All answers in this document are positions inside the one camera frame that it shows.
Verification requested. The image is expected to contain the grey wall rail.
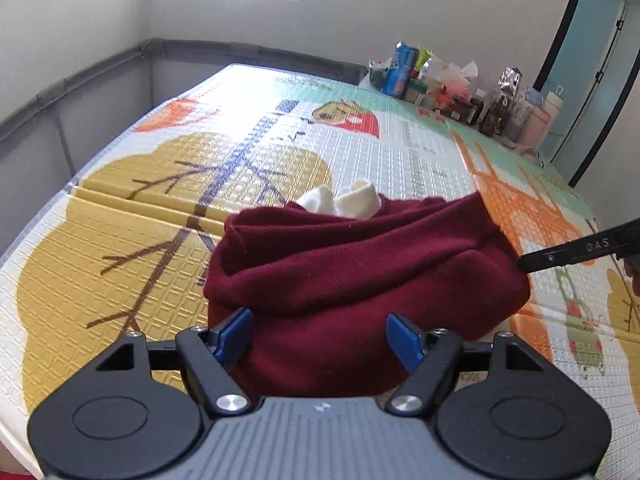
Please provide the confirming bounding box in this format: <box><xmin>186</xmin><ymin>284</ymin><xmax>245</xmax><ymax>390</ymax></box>
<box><xmin>0</xmin><ymin>37</ymin><xmax>370</xmax><ymax>136</ymax></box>

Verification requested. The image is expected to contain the purple cup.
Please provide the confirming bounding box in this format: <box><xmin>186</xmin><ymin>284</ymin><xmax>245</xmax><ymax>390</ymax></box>
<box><xmin>506</xmin><ymin>92</ymin><xmax>532</xmax><ymax>138</ymax></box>

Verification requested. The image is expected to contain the tissue pack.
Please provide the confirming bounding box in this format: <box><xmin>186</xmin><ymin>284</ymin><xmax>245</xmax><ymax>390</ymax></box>
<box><xmin>440</xmin><ymin>60</ymin><xmax>482</xmax><ymax>88</ymax></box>

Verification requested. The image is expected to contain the maroon cat-print sweater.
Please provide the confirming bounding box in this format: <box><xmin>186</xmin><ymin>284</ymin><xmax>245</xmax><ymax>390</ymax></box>
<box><xmin>202</xmin><ymin>180</ymin><xmax>531</xmax><ymax>401</ymax></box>

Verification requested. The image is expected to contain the pink cylinder cup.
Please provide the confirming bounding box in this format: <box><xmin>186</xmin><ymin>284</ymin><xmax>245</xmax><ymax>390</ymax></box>
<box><xmin>520</xmin><ymin>110</ymin><xmax>551</xmax><ymax>145</ymax></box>

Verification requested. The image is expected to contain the blue snack can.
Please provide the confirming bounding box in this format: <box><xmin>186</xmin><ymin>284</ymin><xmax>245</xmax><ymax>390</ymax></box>
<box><xmin>382</xmin><ymin>42</ymin><xmax>421</xmax><ymax>99</ymax></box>

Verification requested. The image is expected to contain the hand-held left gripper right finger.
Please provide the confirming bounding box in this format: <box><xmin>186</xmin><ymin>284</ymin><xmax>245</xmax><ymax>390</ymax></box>
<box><xmin>386</xmin><ymin>312</ymin><xmax>546</xmax><ymax>417</ymax></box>

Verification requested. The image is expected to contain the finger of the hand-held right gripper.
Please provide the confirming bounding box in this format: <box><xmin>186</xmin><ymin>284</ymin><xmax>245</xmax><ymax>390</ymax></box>
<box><xmin>517</xmin><ymin>217</ymin><xmax>640</xmax><ymax>276</ymax></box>

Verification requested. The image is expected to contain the silver foil bag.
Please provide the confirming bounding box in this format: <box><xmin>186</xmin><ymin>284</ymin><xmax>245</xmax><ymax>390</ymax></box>
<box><xmin>496</xmin><ymin>66</ymin><xmax>525</xmax><ymax>103</ymax></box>

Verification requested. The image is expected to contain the blue door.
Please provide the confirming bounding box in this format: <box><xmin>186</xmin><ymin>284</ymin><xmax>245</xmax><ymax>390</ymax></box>
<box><xmin>532</xmin><ymin>0</ymin><xmax>640</xmax><ymax>188</ymax></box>

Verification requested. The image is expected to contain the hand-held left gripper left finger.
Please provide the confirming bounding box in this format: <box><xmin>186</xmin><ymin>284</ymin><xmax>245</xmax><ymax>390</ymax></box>
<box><xmin>95</xmin><ymin>307</ymin><xmax>255</xmax><ymax>417</ymax></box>

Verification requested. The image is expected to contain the green yellow packet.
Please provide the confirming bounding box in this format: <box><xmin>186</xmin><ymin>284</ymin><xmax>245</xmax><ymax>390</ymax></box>
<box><xmin>415</xmin><ymin>47</ymin><xmax>441</xmax><ymax>73</ymax></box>

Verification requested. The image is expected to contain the white thermos bottle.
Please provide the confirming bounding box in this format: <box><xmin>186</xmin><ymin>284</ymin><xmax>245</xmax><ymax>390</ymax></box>
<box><xmin>542</xmin><ymin>87</ymin><xmax>563</xmax><ymax>133</ymax></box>

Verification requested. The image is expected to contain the printed foam play mat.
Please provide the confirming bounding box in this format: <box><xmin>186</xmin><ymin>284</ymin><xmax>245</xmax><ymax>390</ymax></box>
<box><xmin>0</xmin><ymin>62</ymin><xmax>640</xmax><ymax>480</ymax></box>

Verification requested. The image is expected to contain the brown jar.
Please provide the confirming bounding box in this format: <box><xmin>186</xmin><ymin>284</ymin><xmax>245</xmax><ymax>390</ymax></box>
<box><xmin>450</xmin><ymin>97</ymin><xmax>476</xmax><ymax>123</ymax></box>

